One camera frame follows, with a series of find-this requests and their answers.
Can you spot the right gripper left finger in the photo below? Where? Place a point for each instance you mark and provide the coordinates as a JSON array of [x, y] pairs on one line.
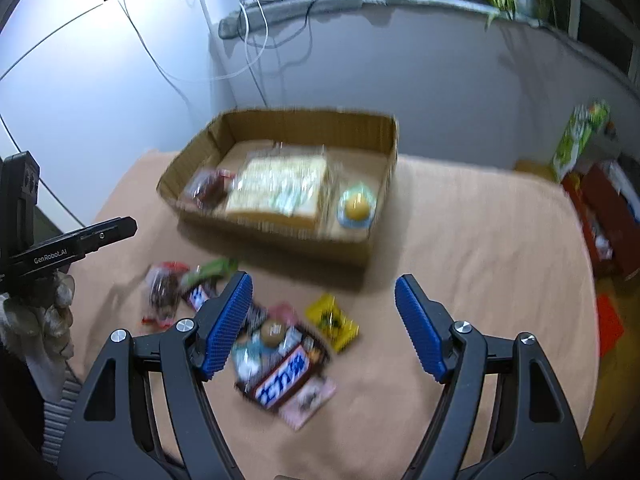
[[112, 433]]

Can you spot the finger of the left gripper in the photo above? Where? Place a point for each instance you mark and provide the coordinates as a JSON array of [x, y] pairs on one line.
[[100, 237]]

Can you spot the small Snickers bar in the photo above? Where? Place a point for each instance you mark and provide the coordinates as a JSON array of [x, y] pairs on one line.
[[199, 294]]

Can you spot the green jelly candy packet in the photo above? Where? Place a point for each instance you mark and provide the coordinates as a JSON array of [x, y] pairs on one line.
[[217, 269]]

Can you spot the large Snickers bar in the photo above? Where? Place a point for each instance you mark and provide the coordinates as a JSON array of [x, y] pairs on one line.
[[291, 355]]

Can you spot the small dark candy packet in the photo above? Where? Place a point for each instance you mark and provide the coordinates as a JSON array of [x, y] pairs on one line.
[[255, 316]]

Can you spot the pink candy packet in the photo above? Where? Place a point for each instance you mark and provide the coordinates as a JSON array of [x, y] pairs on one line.
[[307, 401]]

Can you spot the bread slice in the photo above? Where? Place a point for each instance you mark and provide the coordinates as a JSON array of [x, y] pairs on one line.
[[285, 187]]

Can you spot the yellow snack packet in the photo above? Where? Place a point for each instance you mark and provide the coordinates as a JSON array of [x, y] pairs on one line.
[[333, 324]]

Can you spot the teal mint candy packet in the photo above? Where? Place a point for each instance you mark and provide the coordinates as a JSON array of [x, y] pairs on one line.
[[246, 355]]

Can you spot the packaged braised egg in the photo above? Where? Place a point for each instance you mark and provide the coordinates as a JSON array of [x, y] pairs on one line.
[[356, 207]]

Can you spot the left gloved hand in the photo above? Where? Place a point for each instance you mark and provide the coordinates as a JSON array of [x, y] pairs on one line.
[[39, 334]]

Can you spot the white cabinet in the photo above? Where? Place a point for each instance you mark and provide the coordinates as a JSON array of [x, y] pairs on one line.
[[88, 86]]

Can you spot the red storage box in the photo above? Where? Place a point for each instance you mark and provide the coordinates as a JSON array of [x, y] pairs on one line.
[[610, 233]]

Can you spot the open cardboard box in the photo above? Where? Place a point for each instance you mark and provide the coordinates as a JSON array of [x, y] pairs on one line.
[[361, 146]]

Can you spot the green juice carton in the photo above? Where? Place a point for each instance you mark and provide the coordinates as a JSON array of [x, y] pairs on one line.
[[584, 122]]

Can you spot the grey windowsill mat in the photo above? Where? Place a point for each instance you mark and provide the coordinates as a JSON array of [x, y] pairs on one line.
[[275, 12]]

